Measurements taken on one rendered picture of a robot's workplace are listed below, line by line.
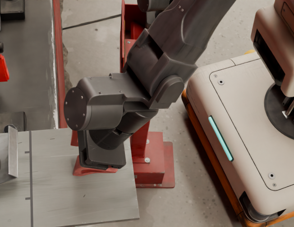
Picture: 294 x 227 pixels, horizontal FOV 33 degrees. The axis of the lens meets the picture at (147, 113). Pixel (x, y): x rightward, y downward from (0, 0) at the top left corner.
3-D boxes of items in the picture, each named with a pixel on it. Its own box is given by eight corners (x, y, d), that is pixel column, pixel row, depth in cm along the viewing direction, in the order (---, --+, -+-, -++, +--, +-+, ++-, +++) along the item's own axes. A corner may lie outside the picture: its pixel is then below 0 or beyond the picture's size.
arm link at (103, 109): (190, 81, 64) (158, 40, 68) (119, 79, 56) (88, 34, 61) (149, 144, 70) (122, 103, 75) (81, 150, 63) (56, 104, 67)
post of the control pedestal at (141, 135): (144, 157, 184) (158, 76, 137) (129, 157, 183) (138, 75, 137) (143, 145, 186) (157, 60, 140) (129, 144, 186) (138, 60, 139)
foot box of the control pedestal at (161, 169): (175, 188, 191) (179, 176, 181) (110, 188, 189) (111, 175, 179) (172, 142, 201) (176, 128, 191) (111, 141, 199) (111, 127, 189)
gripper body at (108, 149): (83, 165, 73) (108, 143, 68) (78, 106, 78) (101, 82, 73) (120, 170, 76) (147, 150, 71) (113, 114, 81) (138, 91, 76)
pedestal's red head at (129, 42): (178, 98, 134) (188, 59, 118) (119, 97, 132) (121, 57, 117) (174, 40, 144) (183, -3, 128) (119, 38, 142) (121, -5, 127)
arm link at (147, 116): (168, 113, 69) (155, 79, 71) (130, 115, 64) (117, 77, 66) (141, 135, 73) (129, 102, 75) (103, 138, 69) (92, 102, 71)
